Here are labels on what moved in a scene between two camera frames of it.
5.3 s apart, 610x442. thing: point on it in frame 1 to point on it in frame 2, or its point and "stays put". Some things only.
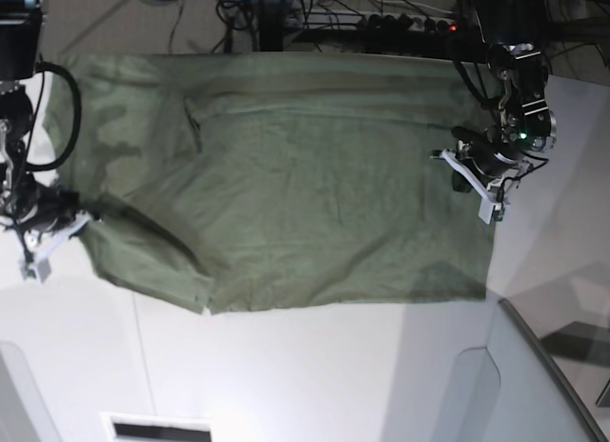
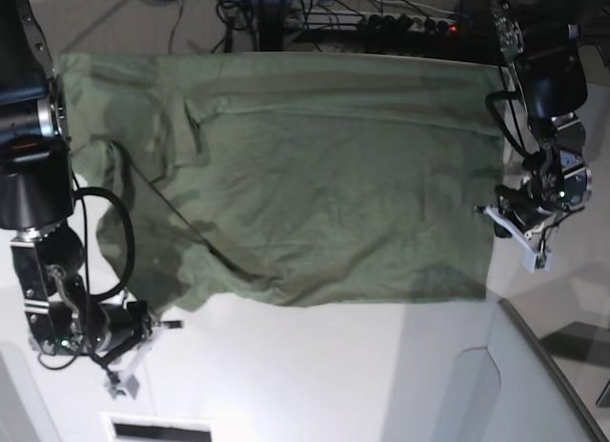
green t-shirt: (254, 180) stays put
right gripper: (488, 167) to (522, 212)
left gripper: (46, 218) to (121, 326)
